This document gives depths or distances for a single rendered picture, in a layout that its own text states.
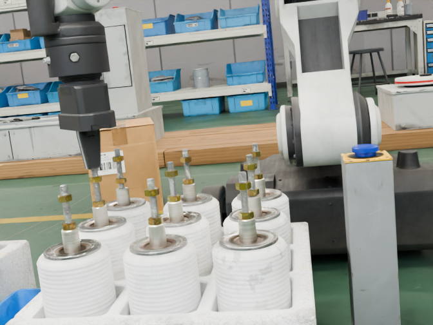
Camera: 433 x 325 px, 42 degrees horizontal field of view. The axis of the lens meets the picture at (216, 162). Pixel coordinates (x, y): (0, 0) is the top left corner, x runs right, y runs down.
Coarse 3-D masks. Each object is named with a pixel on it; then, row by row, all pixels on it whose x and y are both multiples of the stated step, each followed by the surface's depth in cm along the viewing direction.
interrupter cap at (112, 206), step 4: (116, 200) 102; (132, 200) 101; (136, 200) 100; (140, 200) 100; (144, 200) 99; (108, 204) 99; (112, 204) 99; (116, 204) 100; (132, 204) 99; (136, 204) 97; (140, 204) 97; (108, 208) 96; (112, 208) 96; (116, 208) 95; (120, 208) 95; (124, 208) 95; (128, 208) 95; (132, 208) 96
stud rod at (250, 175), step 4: (248, 156) 82; (252, 156) 83; (248, 160) 82; (252, 160) 82; (248, 172) 83; (252, 172) 82; (248, 176) 83; (252, 176) 83; (248, 180) 83; (252, 180) 83; (252, 184) 83; (252, 188) 83; (252, 196) 83
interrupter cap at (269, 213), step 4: (264, 208) 86; (268, 208) 86; (272, 208) 86; (276, 208) 85; (232, 212) 85; (236, 212) 86; (264, 212) 85; (268, 212) 84; (272, 212) 83; (276, 212) 83; (232, 216) 84; (236, 216) 83; (260, 216) 83; (264, 216) 82; (268, 216) 82; (272, 216) 81; (276, 216) 82; (232, 220) 82; (236, 220) 81; (256, 220) 80; (260, 220) 80; (264, 220) 80; (268, 220) 81
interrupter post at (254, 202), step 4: (248, 196) 83; (256, 196) 83; (252, 200) 82; (256, 200) 83; (260, 200) 83; (252, 204) 83; (256, 204) 83; (260, 204) 83; (252, 208) 83; (256, 208) 83; (260, 208) 83; (256, 212) 83; (260, 212) 83; (256, 216) 83
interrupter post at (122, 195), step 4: (124, 188) 98; (116, 192) 98; (120, 192) 97; (124, 192) 98; (128, 192) 98; (120, 196) 98; (124, 196) 98; (128, 196) 98; (120, 200) 98; (124, 200) 98; (128, 200) 98; (120, 204) 98; (124, 204) 98; (128, 204) 98
